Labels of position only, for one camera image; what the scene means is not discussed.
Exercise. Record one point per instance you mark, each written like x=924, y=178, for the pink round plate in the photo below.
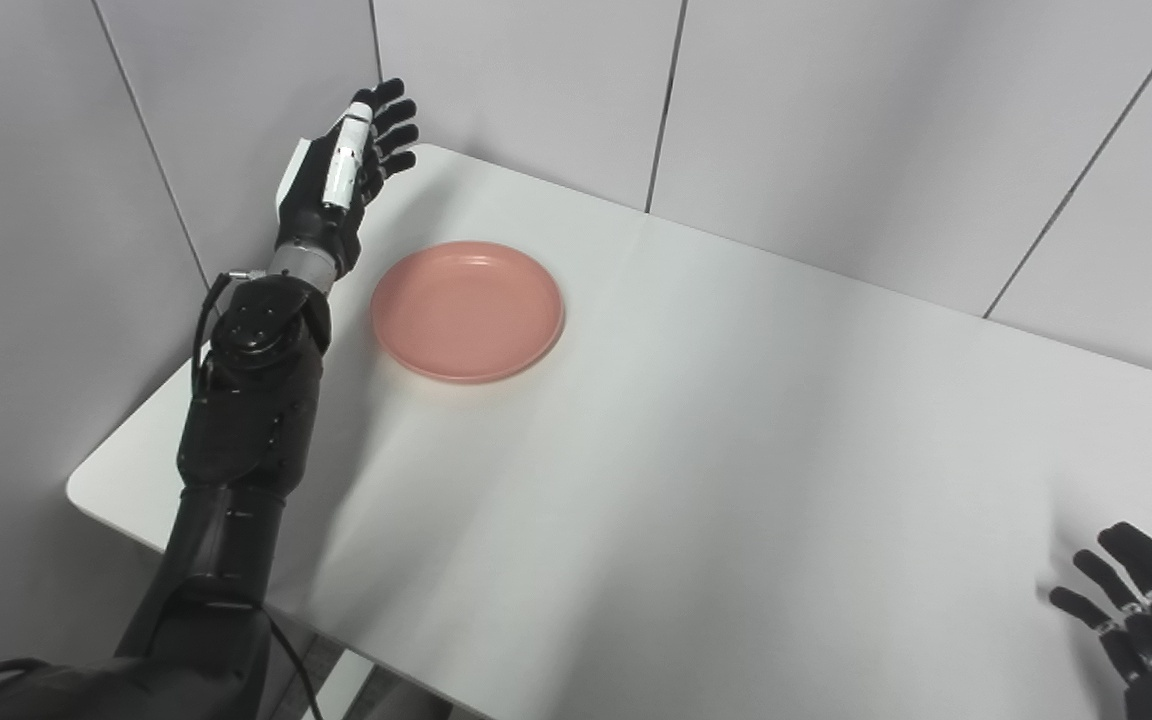
x=466, y=312

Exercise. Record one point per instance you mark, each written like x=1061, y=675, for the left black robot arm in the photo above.
x=246, y=430

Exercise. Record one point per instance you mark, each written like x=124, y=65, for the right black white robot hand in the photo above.
x=1151, y=690

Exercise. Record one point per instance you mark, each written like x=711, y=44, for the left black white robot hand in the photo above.
x=311, y=210

